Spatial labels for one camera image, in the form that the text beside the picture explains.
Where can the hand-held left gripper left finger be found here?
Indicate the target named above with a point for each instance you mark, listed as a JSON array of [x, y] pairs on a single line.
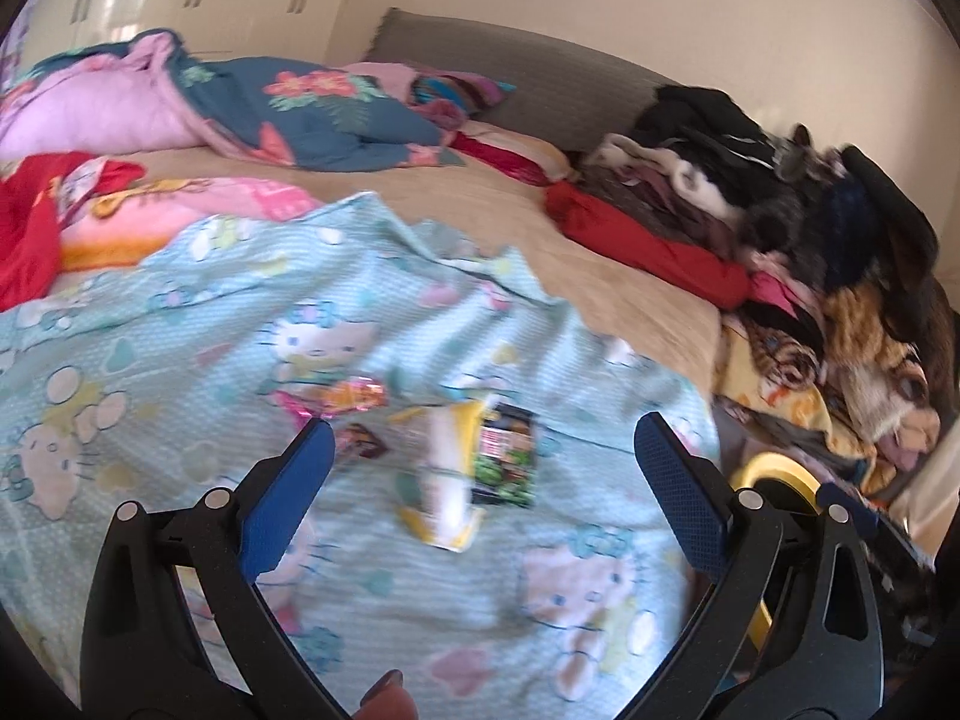
[[289, 499]]

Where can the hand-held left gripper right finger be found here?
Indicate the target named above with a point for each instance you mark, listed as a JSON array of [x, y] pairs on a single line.
[[682, 491]]

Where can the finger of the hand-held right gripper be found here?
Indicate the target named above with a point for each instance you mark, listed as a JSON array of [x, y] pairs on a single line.
[[866, 522]]

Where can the yellow bin with black bag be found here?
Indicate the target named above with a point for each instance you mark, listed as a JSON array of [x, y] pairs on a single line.
[[772, 463]]

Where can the yellow and white wrapper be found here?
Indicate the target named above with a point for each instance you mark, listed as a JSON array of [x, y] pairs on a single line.
[[442, 480]]

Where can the black and green wrapper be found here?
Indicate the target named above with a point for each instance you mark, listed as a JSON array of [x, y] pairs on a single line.
[[506, 457]]

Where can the person's left hand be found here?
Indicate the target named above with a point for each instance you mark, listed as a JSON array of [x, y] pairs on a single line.
[[386, 697]]

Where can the small dark wrapper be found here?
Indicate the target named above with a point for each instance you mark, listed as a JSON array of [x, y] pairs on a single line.
[[364, 441]]

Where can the cream sherpa garment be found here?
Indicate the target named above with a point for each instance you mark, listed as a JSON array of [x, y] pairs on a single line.
[[900, 420]]

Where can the orange and pink candy wrapper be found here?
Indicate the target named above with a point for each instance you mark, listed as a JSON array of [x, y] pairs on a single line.
[[352, 395]]

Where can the yellow cartoon blanket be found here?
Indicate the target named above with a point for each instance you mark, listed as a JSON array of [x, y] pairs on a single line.
[[810, 409]]

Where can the brown striped scarf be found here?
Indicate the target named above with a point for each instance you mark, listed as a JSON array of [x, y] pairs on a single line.
[[787, 364]]

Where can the beige bed sheet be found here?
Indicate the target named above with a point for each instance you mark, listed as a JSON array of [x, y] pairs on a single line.
[[637, 315]]

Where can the tan fuzzy blanket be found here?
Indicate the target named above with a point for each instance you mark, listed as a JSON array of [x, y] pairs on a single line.
[[862, 322]]

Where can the pink garment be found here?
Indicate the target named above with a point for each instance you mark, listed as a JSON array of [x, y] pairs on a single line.
[[772, 291]]

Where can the light blue cartoon blanket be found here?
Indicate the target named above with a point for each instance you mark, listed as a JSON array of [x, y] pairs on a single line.
[[187, 300]]

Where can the maroon garment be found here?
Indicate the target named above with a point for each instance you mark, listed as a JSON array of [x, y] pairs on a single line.
[[675, 221]]

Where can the cream fleece garment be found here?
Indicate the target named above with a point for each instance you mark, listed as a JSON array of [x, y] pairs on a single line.
[[697, 184]]

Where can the pink cartoon blanket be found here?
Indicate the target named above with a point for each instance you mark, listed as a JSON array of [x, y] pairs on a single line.
[[187, 202]]

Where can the black garment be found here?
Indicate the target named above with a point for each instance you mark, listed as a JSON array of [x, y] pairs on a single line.
[[712, 116]]

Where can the red garment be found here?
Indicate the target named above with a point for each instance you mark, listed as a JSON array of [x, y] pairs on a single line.
[[30, 225]]

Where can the dark red cloth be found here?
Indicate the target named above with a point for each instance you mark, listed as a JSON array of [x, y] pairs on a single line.
[[502, 154]]

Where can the blue floral quilt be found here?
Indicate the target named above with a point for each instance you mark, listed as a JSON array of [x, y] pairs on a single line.
[[337, 112]]

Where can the grey headboard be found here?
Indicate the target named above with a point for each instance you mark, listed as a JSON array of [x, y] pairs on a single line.
[[562, 82]]

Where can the purple striped cloth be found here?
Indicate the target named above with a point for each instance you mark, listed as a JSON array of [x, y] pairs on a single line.
[[450, 90]]

